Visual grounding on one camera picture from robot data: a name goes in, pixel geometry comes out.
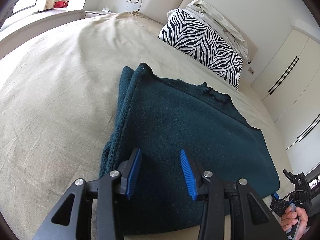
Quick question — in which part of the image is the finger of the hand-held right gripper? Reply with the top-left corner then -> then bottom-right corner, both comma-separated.
271,192 -> 289,207

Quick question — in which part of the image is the white wardrobe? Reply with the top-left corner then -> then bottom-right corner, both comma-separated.
250,22 -> 320,178

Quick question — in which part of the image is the person's right hand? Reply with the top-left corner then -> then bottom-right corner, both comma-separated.
281,206 -> 309,238

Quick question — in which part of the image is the zebra print pillow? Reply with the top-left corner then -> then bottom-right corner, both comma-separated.
158,8 -> 244,90

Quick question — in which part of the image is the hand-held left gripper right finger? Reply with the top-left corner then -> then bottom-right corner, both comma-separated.
180,149 -> 288,240

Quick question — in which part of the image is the dark teal knit sweater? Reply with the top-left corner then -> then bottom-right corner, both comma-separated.
99,62 -> 280,236

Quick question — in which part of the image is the white window bench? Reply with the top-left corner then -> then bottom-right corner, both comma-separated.
0,9 -> 86,46

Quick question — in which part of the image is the white nightstand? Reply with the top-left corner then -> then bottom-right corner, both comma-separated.
85,10 -> 117,19

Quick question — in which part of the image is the bed with beige sheet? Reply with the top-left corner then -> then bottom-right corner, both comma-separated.
0,11 -> 295,240

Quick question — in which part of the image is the black wardrobe door handle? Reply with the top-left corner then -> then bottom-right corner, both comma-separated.
268,56 -> 297,92
298,120 -> 320,141
297,116 -> 320,138
271,59 -> 300,95

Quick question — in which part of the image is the folded white duvet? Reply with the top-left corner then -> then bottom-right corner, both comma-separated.
186,0 -> 249,58

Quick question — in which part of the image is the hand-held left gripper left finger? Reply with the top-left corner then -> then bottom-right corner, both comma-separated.
32,147 -> 142,240

